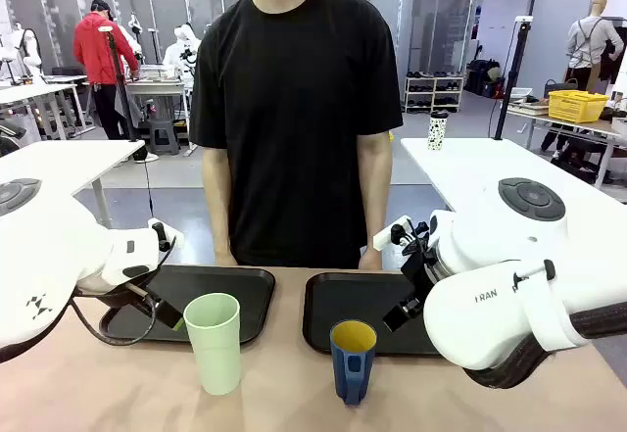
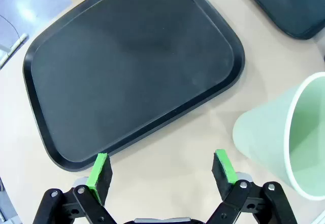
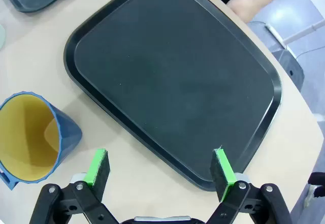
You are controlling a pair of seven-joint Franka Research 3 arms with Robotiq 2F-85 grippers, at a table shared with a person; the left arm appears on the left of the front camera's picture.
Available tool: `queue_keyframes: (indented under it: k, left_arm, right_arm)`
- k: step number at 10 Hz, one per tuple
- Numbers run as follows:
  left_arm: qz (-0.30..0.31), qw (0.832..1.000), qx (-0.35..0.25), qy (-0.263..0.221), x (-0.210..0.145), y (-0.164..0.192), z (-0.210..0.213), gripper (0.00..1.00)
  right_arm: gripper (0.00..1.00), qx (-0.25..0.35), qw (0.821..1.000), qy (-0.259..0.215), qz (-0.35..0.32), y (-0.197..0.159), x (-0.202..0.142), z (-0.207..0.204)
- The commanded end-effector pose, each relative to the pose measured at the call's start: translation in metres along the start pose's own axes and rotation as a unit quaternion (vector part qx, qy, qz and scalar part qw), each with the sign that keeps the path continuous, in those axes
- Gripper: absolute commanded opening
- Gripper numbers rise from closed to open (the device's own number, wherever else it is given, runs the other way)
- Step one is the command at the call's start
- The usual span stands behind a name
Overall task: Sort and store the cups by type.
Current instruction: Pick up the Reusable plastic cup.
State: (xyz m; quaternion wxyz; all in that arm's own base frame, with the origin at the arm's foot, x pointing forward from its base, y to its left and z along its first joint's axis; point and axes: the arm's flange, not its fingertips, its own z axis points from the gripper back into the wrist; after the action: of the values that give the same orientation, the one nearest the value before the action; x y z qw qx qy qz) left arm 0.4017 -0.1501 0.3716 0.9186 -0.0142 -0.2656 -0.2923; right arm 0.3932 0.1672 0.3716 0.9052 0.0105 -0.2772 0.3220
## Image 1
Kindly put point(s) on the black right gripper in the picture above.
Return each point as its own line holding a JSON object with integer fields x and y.
{"x": 419, "y": 263}

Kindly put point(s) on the white shoe rack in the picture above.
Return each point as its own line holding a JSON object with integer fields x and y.
{"x": 433, "y": 94}

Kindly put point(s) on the white black spotted tumbler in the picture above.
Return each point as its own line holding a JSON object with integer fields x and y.
{"x": 438, "y": 133}

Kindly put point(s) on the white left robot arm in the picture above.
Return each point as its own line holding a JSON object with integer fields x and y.
{"x": 49, "y": 246}

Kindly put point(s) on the white table under basket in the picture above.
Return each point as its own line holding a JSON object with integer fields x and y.
{"x": 588, "y": 128}

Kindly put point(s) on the grey step stool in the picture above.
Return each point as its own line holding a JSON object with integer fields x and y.
{"x": 163, "y": 138}

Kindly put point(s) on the pale green plastic cup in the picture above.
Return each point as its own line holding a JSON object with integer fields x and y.
{"x": 215, "y": 353}

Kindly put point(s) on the grey metal workbench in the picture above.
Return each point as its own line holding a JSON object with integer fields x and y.
{"x": 157, "y": 89}

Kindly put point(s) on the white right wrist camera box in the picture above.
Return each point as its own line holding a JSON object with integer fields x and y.
{"x": 387, "y": 236}

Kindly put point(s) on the white side table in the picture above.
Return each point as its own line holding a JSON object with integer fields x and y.
{"x": 63, "y": 158}
{"x": 465, "y": 167}

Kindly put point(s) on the person right forearm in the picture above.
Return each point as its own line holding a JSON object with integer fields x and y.
{"x": 218, "y": 202}

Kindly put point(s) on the black plastic tray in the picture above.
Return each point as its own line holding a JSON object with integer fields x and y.
{"x": 352, "y": 300}
{"x": 215, "y": 280}

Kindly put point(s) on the yellow plastic basket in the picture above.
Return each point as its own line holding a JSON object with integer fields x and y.
{"x": 578, "y": 106}

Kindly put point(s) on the person right hand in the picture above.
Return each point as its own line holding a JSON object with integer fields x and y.
{"x": 226, "y": 259}

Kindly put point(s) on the mannequin with grey apron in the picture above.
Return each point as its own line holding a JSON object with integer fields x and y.
{"x": 588, "y": 40}

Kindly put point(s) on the blue mug yellow inside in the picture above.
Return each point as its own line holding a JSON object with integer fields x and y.
{"x": 352, "y": 378}

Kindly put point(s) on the person left hand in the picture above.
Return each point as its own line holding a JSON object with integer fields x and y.
{"x": 371, "y": 260}

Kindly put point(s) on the black bags pile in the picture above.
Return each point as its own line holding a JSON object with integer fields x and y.
{"x": 482, "y": 79}

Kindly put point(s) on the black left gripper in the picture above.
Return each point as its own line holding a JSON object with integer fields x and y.
{"x": 120, "y": 291}

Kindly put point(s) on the white background desk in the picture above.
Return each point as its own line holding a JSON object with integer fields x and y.
{"x": 34, "y": 91}

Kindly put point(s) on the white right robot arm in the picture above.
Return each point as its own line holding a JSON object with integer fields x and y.
{"x": 490, "y": 255}

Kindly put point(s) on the person torso black t-shirt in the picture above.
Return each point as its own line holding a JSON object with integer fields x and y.
{"x": 294, "y": 109}

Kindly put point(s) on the person in red hoodie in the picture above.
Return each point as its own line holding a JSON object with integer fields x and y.
{"x": 95, "y": 50}

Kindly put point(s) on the white humanoid robot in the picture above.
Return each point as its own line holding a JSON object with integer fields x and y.
{"x": 24, "y": 50}
{"x": 178, "y": 55}

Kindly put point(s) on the person left forearm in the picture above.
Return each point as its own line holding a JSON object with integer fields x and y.
{"x": 374, "y": 192}

